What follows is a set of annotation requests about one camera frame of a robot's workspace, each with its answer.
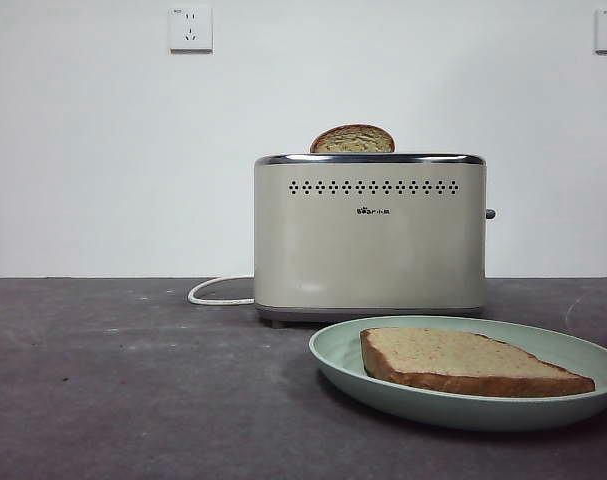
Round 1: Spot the pale green round plate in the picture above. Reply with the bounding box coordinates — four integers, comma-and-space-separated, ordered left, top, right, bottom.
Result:
308, 314, 607, 433

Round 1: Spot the beige two-slot toaster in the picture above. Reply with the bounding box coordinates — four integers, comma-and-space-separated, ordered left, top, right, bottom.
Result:
253, 152, 498, 330

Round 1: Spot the round-topped brown bread slice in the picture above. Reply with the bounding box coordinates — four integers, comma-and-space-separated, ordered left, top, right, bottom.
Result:
309, 124, 397, 154

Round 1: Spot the white power cable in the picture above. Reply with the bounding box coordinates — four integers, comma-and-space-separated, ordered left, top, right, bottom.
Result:
187, 275, 257, 307

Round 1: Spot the square brown bread slice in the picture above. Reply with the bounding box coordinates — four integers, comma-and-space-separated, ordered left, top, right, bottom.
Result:
359, 326, 597, 399

